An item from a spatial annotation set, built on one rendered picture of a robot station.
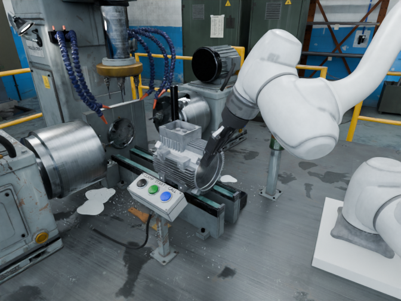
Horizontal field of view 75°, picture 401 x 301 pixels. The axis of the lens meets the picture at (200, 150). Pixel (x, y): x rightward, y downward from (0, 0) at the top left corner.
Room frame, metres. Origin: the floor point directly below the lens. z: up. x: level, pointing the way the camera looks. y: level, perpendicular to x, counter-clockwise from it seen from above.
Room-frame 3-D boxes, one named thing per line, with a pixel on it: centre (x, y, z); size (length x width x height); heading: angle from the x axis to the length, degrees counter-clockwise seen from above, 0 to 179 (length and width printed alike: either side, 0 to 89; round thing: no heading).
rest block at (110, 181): (1.04, 0.42, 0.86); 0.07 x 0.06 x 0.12; 140
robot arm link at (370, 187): (0.69, -0.56, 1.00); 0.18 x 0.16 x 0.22; 5
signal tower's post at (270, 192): (0.96, -0.31, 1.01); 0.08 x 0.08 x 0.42; 50
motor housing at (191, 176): (0.87, 0.04, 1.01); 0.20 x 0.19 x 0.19; 50
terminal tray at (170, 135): (0.90, 0.07, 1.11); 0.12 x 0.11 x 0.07; 50
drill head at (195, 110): (1.33, 0.08, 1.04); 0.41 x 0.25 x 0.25; 140
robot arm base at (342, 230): (0.71, -0.57, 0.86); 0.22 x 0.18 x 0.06; 146
